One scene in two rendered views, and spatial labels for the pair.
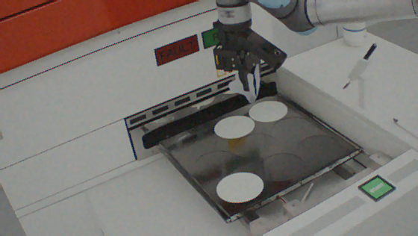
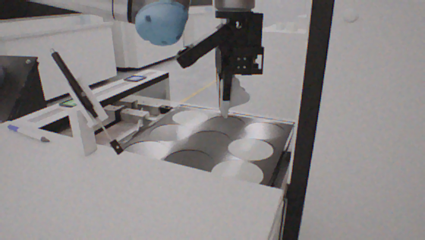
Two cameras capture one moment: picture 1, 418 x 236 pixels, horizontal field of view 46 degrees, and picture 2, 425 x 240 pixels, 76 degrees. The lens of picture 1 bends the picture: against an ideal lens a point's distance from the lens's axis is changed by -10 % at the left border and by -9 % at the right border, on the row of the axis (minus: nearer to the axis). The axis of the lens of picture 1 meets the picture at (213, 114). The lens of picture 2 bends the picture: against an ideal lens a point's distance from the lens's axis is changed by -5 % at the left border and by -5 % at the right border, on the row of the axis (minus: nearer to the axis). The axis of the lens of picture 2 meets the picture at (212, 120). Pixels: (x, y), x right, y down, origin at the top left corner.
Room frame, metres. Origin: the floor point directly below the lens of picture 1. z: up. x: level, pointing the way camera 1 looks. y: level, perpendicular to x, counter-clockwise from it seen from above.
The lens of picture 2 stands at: (1.48, -0.49, 1.21)
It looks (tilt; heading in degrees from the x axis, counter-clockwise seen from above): 23 degrees down; 137
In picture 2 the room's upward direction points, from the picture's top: straight up
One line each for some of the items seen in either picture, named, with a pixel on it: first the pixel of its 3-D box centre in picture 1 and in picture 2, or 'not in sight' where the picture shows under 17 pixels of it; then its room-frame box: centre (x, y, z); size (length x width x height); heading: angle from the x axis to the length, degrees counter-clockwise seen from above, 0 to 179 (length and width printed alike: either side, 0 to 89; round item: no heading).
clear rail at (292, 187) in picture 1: (300, 184); (146, 128); (0.86, -0.16, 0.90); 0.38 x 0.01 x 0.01; 114
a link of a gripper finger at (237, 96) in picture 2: (246, 81); (235, 99); (1.12, -0.09, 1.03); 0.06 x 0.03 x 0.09; 57
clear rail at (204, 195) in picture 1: (188, 178); (233, 115); (0.95, 0.08, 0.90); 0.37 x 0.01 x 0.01; 24
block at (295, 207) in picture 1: (300, 216); (134, 115); (0.76, -0.14, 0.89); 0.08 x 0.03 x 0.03; 24
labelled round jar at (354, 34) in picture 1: (354, 28); not in sight; (1.37, -0.45, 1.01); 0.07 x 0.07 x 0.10
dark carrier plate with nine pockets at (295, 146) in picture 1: (255, 146); (209, 140); (1.03, -0.09, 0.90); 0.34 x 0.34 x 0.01; 24
